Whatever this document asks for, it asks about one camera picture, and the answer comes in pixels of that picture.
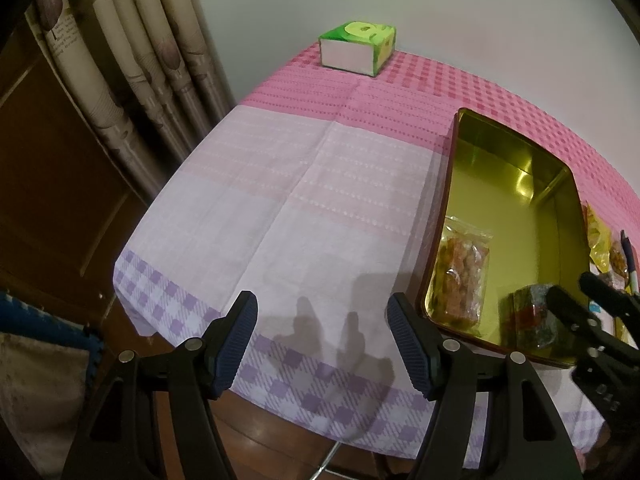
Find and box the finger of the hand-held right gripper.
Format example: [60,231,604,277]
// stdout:
[545,285,626,356]
[580,273,640,331]

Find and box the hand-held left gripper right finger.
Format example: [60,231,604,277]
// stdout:
[386,292,586,480]

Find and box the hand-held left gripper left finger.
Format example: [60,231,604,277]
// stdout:
[60,290,261,480]

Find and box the green red snack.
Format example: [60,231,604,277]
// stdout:
[512,284,576,353]

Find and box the red tin box gold inside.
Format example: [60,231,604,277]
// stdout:
[416,107,591,370]

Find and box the dark pen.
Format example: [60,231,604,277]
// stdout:
[620,230,640,293]

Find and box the yellow snack packet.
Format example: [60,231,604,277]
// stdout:
[582,201,613,273]

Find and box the metal chair leg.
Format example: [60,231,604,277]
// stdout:
[310,440,351,480]

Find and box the pink checked tablecloth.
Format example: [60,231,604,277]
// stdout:
[114,42,640,466]

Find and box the blue foam mat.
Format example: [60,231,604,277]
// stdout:
[0,290,103,361]

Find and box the beige cloth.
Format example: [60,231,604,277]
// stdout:
[0,332,93,463]

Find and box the brown wooden cabinet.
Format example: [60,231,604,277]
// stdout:
[0,25,166,331]

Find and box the green tissue box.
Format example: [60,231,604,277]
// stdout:
[319,21,397,78]

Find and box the printed beige curtain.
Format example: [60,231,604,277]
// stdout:
[25,0,236,201]

